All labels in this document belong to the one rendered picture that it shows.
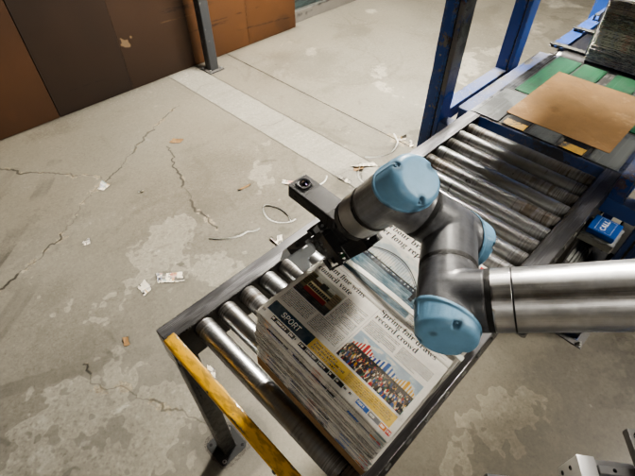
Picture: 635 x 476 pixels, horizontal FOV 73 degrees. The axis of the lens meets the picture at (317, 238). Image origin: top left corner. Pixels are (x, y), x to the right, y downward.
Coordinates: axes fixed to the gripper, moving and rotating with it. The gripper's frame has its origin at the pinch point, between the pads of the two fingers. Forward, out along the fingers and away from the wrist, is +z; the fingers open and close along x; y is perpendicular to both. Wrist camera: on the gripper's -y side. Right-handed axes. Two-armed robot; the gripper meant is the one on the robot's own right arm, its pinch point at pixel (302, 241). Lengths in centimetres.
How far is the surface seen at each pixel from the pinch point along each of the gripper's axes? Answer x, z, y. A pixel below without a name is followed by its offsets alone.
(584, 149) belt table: 112, 7, 28
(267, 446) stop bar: -25.8, 8.4, 27.3
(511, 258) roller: 51, 5, 35
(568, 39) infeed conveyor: 199, 30, -8
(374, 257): 5.8, -8.7, 10.2
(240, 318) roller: -12.0, 24.7, 6.3
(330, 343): -12.5, -11.6, 16.0
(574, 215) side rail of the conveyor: 77, 1, 38
